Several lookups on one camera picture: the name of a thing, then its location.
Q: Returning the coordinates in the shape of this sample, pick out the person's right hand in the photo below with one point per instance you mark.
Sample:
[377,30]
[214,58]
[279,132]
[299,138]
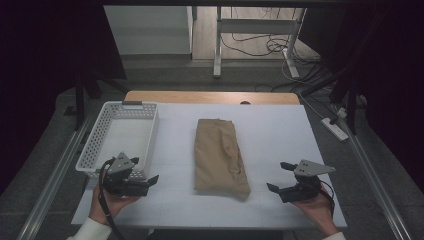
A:
[318,210]

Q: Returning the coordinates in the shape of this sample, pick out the person's left hand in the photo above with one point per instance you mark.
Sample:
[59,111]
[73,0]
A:
[111,205]

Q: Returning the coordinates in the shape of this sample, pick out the white cabinet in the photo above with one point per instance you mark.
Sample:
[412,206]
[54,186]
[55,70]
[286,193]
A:
[148,30]

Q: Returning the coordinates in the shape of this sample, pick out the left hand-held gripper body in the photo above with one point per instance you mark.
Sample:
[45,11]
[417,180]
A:
[120,181]

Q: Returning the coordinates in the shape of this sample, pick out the wooden table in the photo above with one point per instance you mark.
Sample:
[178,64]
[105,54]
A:
[200,97]

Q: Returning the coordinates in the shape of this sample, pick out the white power strip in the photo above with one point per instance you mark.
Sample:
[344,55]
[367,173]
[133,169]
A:
[334,129]

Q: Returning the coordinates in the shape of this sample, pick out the white desk frame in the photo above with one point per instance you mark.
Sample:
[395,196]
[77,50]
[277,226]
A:
[256,25]

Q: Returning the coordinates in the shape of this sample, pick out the aluminium rail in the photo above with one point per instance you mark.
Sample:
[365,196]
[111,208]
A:
[53,183]
[376,180]

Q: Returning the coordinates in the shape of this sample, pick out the white plug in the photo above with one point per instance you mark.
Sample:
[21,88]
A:
[341,112]

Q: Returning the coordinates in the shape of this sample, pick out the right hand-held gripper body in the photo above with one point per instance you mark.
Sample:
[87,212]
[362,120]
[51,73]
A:
[305,190]

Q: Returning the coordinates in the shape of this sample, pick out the dark curtain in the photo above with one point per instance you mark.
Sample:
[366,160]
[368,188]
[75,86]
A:
[393,66]
[40,66]

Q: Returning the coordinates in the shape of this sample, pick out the white board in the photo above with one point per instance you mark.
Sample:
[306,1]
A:
[283,140]

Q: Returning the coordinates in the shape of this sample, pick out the tan pants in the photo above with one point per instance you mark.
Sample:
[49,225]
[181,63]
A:
[216,156]

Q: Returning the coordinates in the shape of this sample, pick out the white perforated plastic basket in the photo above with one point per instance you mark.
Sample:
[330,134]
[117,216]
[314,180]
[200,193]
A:
[126,136]

